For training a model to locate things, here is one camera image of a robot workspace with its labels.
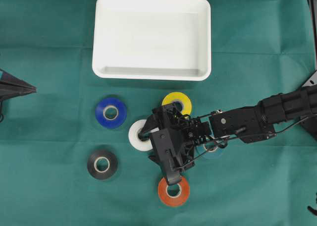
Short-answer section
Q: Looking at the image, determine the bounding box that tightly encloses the black tape roll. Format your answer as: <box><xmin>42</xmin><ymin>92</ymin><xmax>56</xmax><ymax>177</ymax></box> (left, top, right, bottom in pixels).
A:
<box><xmin>87</xmin><ymin>149</ymin><xmax>118</xmax><ymax>180</ymax></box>

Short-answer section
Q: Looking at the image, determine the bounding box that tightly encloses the white tape roll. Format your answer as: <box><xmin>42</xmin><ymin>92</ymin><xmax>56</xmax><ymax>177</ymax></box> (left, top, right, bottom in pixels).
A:
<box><xmin>128</xmin><ymin>119</ymin><xmax>153</xmax><ymax>152</ymax></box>

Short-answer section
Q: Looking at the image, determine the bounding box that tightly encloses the orange red tape roll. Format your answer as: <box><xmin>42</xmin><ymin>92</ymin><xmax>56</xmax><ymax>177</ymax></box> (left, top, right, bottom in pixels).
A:
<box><xmin>158</xmin><ymin>177</ymin><xmax>190</xmax><ymax>207</ymax></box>

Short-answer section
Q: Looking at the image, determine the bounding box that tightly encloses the yellow tape roll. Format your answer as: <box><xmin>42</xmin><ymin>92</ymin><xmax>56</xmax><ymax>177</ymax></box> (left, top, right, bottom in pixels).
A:
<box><xmin>161</xmin><ymin>92</ymin><xmax>192</xmax><ymax>115</ymax></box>

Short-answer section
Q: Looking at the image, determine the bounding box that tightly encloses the white plastic tray case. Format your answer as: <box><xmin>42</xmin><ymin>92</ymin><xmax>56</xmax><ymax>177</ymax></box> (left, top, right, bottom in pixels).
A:
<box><xmin>92</xmin><ymin>0</ymin><xmax>211</xmax><ymax>81</ymax></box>

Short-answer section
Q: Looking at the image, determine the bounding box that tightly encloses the blue tape roll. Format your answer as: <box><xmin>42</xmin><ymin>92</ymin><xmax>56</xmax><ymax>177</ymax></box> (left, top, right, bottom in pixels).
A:
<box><xmin>95</xmin><ymin>98</ymin><xmax>127</xmax><ymax>129</ymax></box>

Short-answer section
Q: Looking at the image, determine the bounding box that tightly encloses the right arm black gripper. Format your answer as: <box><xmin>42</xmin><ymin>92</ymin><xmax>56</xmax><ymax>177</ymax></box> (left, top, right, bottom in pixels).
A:
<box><xmin>139</xmin><ymin>104</ymin><xmax>211</xmax><ymax>166</ymax></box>

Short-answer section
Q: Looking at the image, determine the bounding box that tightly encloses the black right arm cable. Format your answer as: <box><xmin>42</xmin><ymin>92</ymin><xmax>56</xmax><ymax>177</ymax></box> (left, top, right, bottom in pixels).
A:
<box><xmin>173</xmin><ymin>109</ymin><xmax>317</xmax><ymax>170</ymax></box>

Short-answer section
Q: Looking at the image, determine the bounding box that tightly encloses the teal green tape roll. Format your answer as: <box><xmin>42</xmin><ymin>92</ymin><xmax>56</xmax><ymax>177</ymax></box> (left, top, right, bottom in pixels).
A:
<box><xmin>196</xmin><ymin>143</ymin><xmax>224</xmax><ymax>160</ymax></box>

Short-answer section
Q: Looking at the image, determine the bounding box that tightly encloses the black cable at edge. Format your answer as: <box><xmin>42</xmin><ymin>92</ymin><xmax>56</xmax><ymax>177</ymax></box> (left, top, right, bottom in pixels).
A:
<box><xmin>307</xmin><ymin>191</ymin><xmax>317</xmax><ymax>216</ymax></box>

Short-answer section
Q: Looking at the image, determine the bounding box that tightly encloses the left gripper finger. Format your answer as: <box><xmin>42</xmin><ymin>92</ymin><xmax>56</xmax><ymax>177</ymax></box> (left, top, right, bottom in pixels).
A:
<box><xmin>0</xmin><ymin>69</ymin><xmax>36</xmax><ymax>91</ymax></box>
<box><xmin>0</xmin><ymin>90</ymin><xmax>37</xmax><ymax>99</ymax></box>

